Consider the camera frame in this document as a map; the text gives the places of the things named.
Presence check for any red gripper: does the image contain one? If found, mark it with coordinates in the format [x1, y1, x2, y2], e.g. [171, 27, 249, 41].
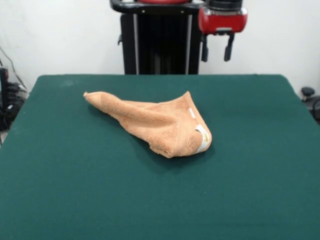
[198, 6, 249, 63]

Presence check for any tan terry towel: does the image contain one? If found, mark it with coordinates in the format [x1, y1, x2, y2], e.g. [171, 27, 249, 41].
[83, 90, 213, 159]

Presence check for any black chair base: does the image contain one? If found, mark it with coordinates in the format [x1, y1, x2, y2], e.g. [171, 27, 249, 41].
[300, 86, 320, 126]

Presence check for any dark green table cloth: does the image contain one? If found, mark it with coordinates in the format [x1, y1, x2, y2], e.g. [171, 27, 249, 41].
[0, 73, 320, 240]

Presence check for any black box with red light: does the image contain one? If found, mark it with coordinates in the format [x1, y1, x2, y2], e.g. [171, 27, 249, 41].
[0, 66, 10, 112]

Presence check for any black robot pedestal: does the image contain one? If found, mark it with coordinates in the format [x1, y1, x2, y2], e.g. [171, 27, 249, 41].
[109, 0, 216, 75]

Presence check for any grey wall cable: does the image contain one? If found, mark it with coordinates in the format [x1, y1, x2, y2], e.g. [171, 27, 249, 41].
[0, 44, 28, 91]

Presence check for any black cable bundle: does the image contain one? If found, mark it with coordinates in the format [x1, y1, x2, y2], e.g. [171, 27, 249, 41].
[0, 82, 30, 132]

